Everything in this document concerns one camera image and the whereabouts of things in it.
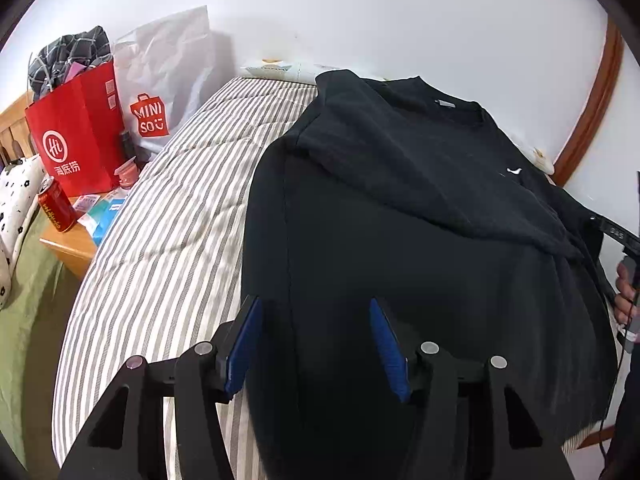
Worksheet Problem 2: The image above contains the red paper shopping bag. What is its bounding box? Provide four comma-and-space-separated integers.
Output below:
25, 62, 125, 196

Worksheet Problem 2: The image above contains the brown wooden door frame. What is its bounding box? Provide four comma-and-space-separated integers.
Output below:
551, 18, 624, 186

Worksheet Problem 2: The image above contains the blue small box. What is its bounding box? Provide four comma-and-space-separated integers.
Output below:
92, 198, 125, 246

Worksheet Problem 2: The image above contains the pink small cup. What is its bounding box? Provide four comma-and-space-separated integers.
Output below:
114, 157, 140, 190

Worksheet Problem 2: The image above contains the green bed sheet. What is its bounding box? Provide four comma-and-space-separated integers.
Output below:
1, 214, 80, 479

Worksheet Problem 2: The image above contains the grey striped quilted mattress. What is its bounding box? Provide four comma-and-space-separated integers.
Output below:
52, 78, 317, 460

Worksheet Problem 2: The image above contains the wooden bedside table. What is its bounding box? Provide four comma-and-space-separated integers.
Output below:
39, 220, 98, 280

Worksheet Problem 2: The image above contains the black long-sleeve sweatshirt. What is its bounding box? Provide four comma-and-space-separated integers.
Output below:
242, 70, 616, 479

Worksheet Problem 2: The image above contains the person's right hand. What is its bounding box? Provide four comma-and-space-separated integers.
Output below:
614, 262, 638, 325

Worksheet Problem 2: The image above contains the wooden headboard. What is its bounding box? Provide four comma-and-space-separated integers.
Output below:
0, 90, 38, 166

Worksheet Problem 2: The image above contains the white Miniso plastic bag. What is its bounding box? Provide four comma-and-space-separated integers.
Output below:
112, 6, 216, 160

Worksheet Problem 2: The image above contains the white patterned rolled mat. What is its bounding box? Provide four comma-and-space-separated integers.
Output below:
239, 60, 555, 177

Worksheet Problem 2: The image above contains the red soda can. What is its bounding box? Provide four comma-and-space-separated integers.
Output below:
38, 176, 77, 233

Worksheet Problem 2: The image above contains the grey plaid cloth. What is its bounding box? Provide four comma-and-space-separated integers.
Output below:
27, 25, 113, 102

